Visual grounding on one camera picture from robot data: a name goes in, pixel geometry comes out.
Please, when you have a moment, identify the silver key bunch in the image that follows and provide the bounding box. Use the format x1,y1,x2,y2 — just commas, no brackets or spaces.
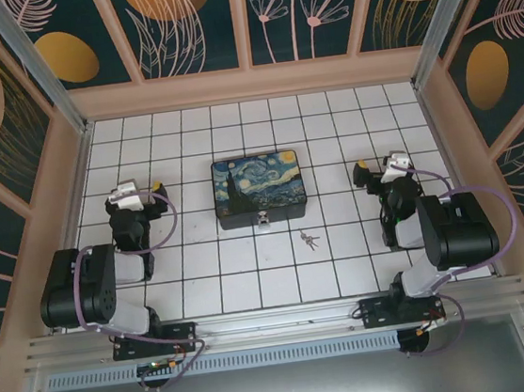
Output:
297,227,321,254

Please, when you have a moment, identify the black box with painted lid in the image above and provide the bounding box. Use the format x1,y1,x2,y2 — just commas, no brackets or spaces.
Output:
209,149,313,233

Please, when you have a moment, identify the yellow power connector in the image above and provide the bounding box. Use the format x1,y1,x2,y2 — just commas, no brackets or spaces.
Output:
416,318,450,337

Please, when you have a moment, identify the small green circuit board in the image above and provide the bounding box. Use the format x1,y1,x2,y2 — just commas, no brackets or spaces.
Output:
135,356,180,378

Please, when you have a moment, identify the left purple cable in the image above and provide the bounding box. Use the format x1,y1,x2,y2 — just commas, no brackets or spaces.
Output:
62,187,213,392

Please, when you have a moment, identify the purple cable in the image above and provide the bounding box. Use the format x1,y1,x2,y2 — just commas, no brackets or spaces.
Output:
62,187,213,392
384,151,524,360

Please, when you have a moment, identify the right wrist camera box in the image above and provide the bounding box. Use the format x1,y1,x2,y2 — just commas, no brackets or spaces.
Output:
377,149,416,185

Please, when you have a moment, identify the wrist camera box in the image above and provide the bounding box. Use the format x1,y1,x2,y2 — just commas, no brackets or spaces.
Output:
104,180,145,212
377,149,416,185

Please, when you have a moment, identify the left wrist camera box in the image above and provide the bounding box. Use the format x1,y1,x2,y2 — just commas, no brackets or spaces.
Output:
104,180,145,212

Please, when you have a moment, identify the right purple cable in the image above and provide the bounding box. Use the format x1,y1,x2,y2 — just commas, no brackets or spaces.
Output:
384,151,524,360

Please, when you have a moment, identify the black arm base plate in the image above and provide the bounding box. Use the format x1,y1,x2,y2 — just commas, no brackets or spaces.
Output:
357,288,448,333
110,320,200,362

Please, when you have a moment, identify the aluminium frame post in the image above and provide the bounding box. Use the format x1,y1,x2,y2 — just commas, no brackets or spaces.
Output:
0,0,96,145
402,0,500,91

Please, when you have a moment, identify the aluminium mounting rail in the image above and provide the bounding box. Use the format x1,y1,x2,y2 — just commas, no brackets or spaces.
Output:
19,274,524,376

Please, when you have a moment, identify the grey slotted cable duct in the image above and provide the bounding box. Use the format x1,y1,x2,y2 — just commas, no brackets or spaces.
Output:
44,329,402,392

